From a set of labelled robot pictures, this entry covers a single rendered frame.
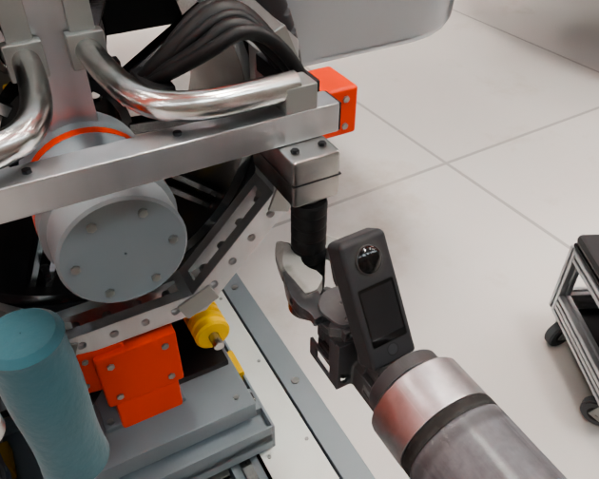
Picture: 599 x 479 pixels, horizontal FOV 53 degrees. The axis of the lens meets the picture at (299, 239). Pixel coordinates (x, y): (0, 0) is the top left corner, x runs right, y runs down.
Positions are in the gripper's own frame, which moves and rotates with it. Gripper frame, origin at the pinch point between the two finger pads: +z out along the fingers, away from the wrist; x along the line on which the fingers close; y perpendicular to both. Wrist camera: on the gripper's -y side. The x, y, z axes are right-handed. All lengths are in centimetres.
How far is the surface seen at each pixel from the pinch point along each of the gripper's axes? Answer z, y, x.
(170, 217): 4.0, -4.7, -12.1
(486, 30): 199, 83, 227
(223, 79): 35.5, -2.2, 6.6
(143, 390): 17.6, 35.7, -17.6
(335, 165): -3.5, -10.5, 1.8
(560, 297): 20, 67, 86
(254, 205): 20.0, 9.9, 3.7
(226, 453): 21, 68, -5
